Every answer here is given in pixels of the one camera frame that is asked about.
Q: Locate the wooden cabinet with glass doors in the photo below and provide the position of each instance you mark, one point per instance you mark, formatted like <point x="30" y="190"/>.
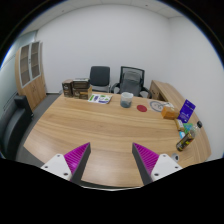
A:
<point x="31" y="83"/>

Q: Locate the black mesh office chair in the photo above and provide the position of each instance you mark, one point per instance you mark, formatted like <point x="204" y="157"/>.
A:
<point x="145" y="90"/>

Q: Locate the green packet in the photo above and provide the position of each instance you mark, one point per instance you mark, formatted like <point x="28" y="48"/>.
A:
<point x="188" y="127"/>

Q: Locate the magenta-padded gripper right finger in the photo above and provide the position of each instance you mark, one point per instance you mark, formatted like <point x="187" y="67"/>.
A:
<point x="148" y="159"/>

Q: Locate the flat round red coaster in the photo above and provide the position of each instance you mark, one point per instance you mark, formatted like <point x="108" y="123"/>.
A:
<point x="141" y="108"/>

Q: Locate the white green purple leaflet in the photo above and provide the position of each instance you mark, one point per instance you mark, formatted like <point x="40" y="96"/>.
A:
<point x="99" y="98"/>

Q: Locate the grey backpack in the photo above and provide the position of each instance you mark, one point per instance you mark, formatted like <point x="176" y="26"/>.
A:
<point x="131" y="83"/>

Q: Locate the wooden side desk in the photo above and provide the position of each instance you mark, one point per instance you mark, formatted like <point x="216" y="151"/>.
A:
<point x="165" y="89"/>

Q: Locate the tan cardboard box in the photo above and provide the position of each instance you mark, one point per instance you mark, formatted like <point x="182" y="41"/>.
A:
<point x="85" y="93"/>

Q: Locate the black visitor chair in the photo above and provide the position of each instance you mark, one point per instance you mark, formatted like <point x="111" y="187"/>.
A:
<point x="99" y="76"/>

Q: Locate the orange cardboard box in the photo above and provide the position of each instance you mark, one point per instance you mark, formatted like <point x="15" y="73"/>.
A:
<point x="170" y="112"/>

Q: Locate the yellow-brown snack packet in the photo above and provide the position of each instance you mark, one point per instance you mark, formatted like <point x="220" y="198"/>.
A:
<point x="179" y="124"/>

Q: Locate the dark brown carton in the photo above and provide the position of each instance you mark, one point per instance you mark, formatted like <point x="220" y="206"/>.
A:
<point x="67" y="88"/>

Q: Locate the clear drink bottle black cap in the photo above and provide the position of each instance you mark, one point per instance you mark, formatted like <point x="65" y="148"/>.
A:
<point x="185" y="140"/>

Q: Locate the white mug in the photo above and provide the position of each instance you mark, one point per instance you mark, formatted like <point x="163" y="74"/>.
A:
<point x="126" y="100"/>

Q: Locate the purple packet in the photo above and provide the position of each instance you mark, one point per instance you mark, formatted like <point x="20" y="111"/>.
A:
<point x="186" y="110"/>

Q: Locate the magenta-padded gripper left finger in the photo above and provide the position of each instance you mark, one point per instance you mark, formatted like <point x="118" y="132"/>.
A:
<point x="76" y="159"/>

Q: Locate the black leather armchair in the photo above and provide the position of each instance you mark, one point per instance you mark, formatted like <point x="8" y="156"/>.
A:
<point x="13" y="126"/>

